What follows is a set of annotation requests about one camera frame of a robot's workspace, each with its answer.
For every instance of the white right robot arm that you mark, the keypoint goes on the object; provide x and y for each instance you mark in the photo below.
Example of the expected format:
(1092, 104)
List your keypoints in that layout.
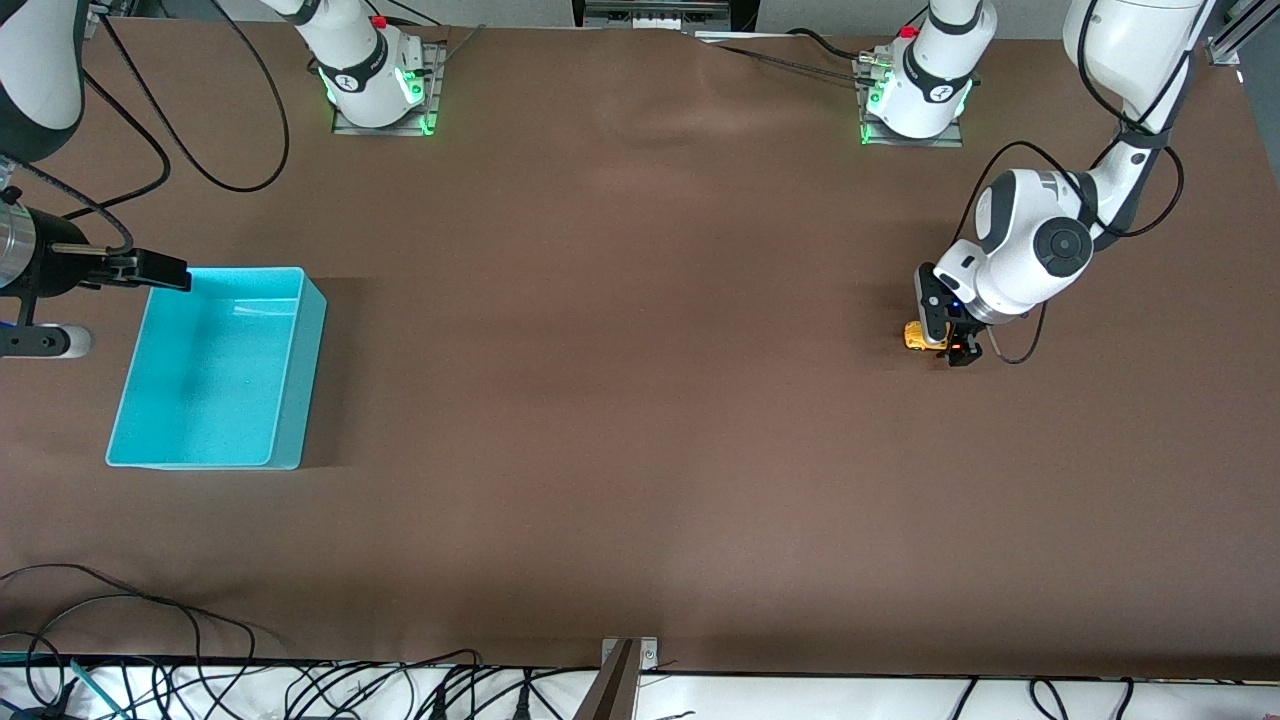
(355, 70)

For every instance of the yellow beetle toy car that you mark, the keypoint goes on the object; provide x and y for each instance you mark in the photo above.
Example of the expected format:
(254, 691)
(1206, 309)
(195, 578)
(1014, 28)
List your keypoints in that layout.
(915, 338)

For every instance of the grey metal bar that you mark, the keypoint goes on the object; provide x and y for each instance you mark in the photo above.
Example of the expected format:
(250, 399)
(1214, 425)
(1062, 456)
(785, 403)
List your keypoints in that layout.
(612, 690)

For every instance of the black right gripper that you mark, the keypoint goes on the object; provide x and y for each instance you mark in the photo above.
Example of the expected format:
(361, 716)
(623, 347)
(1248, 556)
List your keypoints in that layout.
(62, 270)

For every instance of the white power strip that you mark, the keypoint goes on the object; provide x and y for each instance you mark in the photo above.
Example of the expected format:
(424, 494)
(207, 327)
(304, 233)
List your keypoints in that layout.
(655, 15)

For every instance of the teal plastic storage bin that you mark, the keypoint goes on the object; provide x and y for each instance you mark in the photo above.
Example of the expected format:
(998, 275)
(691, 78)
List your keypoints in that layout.
(215, 400)

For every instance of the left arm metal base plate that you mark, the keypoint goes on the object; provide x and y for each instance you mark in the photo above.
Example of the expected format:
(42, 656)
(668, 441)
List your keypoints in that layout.
(948, 142)

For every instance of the teal plastic strip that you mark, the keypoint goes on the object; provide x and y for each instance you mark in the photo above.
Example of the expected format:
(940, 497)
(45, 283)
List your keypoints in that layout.
(95, 690)

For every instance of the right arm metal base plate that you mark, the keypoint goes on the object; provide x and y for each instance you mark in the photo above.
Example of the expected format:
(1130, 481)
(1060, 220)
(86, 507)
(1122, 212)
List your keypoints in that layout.
(436, 90)

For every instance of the aluminium frame rail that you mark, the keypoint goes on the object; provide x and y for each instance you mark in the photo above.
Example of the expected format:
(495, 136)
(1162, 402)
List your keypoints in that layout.
(1225, 50)

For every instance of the brown table cover sheet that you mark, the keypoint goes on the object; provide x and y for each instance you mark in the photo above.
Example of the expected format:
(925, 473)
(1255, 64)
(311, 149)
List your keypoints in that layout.
(640, 450)

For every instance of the silver mounting bracket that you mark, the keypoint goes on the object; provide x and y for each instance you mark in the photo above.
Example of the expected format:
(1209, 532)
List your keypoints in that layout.
(650, 655)

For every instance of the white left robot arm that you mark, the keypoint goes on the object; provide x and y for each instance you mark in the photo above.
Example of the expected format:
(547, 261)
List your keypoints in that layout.
(1030, 260)

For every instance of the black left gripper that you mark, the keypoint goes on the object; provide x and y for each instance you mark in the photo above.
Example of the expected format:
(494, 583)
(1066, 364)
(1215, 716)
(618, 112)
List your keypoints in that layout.
(966, 349)

